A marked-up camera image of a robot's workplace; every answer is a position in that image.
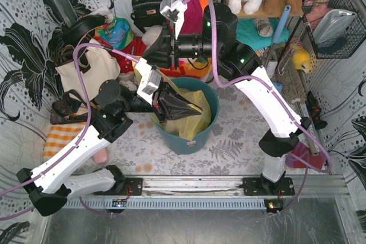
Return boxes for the cream plush bear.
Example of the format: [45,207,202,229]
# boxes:
[142,25,162,49]

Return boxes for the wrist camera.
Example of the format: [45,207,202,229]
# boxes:
[134,58,162,105]
[160,0,188,39]

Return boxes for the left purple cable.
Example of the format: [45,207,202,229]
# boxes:
[0,42,141,222]

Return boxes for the red purple sock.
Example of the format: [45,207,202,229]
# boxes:
[285,142,325,169]

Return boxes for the yellow duck plush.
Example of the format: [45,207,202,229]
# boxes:
[290,41,311,73]

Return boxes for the yellow trash bag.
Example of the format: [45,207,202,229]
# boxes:
[134,63,211,141]

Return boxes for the beige dust mop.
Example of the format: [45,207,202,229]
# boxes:
[276,46,320,156]

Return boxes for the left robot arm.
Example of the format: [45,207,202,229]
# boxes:
[17,80,203,217]

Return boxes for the teal trash bin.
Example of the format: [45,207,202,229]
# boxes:
[152,77,220,155]

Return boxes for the magenta cloth bag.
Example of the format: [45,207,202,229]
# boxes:
[180,0,203,34]

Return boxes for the black round hat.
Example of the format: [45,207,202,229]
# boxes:
[62,15,106,46]

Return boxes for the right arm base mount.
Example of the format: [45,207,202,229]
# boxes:
[242,177,295,196]

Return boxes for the black leather handbag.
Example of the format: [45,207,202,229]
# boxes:
[130,0,166,34]

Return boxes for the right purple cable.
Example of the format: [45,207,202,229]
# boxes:
[182,0,333,216]

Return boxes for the purple cable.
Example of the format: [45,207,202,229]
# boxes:
[182,0,333,216]
[0,42,141,222]

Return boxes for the orange plush toy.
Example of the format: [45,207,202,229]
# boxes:
[199,0,208,8]

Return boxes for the black wire basket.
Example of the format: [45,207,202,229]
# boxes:
[302,0,358,59]

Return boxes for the brown patterned bag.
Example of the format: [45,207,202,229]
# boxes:
[50,90,88,125]

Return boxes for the orange checkered cloth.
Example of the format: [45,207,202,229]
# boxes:
[42,122,86,162]

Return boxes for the silver foil pouch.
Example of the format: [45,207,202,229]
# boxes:
[313,9,357,44]

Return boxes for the teal folded cloth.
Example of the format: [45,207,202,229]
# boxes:
[236,18,290,51]

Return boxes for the cream canvas tote bag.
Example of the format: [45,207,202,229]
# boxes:
[56,47,121,100]

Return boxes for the colourful printed bag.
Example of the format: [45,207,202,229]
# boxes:
[94,17,134,50]

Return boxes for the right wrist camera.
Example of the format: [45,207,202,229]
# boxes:
[160,0,188,39]

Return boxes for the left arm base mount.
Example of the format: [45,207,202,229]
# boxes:
[93,177,143,196]

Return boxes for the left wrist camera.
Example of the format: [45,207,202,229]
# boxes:
[134,58,162,105]

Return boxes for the black orange toy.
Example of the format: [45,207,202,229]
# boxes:
[305,91,328,130]

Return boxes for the pink glasses case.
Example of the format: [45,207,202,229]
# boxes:
[92,147,109,165]

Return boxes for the rainbow striped cloth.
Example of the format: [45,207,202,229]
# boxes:
[160,57,212,79]

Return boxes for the blue floor mop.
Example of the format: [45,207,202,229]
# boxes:
[263,5,292,68]

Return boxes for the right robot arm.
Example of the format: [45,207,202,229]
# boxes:
[141,0,310,183]

